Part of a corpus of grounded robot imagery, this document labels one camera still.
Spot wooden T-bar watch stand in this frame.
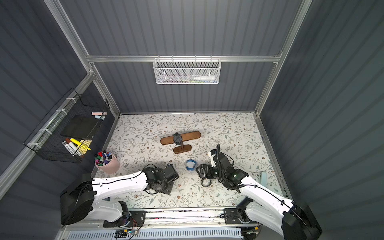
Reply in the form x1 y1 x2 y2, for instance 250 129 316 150
160 131 201 154

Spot black chunky wrist watch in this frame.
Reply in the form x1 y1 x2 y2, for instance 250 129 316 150
173 133 183 146

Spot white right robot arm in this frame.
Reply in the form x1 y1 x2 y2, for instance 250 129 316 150
196 146 323 240

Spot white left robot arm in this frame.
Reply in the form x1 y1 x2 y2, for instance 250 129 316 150
60 164 179 228

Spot black slim band watch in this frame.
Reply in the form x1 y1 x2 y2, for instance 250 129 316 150
201 178 212 188

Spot blue white wrist watch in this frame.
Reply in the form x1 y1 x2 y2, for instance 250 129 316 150
185 159 199 171

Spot white tube in basket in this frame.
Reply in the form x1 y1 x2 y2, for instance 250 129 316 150
194 76 216 82

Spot pink cup with markers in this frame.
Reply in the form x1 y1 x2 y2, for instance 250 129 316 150
94 151 121 175

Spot yellow highlighter marker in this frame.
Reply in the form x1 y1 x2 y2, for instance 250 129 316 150
70 138 92 151

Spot white marker in basket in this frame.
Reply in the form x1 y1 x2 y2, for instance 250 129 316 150
62 142 76 156

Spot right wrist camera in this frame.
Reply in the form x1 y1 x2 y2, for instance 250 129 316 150
208 149 216 168

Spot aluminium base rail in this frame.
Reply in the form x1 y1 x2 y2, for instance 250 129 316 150
73 202 283 234

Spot white wire mesh basket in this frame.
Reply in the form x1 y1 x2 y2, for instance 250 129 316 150
153 59 222 85

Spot black wire wall basket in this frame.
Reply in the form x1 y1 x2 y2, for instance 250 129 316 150
24 91 110 163

